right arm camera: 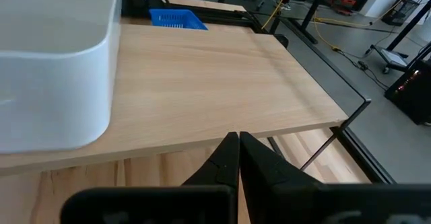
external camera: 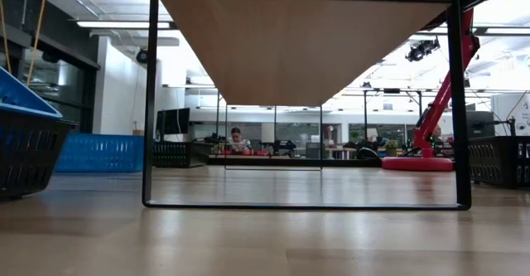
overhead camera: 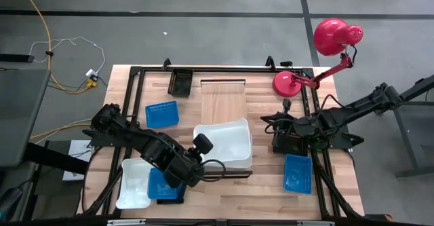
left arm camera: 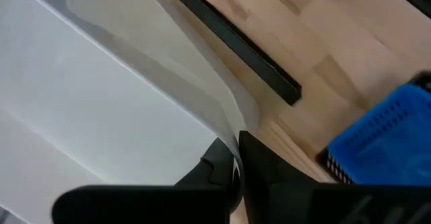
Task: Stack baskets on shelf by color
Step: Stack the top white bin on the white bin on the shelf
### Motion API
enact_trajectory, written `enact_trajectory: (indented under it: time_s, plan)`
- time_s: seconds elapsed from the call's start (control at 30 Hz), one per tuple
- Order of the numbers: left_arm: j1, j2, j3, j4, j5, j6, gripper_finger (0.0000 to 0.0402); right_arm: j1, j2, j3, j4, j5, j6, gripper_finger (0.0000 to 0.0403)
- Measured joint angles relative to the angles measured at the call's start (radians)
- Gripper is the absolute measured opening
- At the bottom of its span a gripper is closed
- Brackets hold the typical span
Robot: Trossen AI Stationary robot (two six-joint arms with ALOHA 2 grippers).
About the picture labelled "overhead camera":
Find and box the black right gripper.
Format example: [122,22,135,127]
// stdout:
[260,98,321,140]

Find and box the black bar with silver ends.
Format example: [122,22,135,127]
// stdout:
[106,218,336,226]

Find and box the grey metal stand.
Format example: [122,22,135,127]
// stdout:
[372,73,434,180]

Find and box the white paper box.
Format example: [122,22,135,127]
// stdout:
[62,139,95,182]

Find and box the black rounded device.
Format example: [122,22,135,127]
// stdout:
[0,187,23,222]

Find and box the wooden shelf with black frame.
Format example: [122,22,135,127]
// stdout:
[199,78,254,179]

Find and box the yellow cable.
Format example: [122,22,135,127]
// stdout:
[29,118,93,140]
[15,0,99,95]

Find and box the blue perforated plastic basket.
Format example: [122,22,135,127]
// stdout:
[283,153,314,195]
[145,100,180,130]
[147,167,186,200]

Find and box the black power strip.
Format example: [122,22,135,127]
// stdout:
[0,53,35,64]

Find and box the black metal rig frame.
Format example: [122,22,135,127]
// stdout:
[77,56,366,220]

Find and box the red desk lamp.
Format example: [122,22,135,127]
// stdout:
[272,18,364,98]

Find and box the grey side table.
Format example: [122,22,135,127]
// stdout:
[0,69,52,168]

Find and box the white plastic basket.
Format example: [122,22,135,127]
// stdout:
[115,157,157,210]
[202,130,254,172]
[192,117,254,170]

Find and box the thin white cable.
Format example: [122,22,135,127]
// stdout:
[28,36,106,74]

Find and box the black beam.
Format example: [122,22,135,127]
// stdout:
[22,141,90,176]

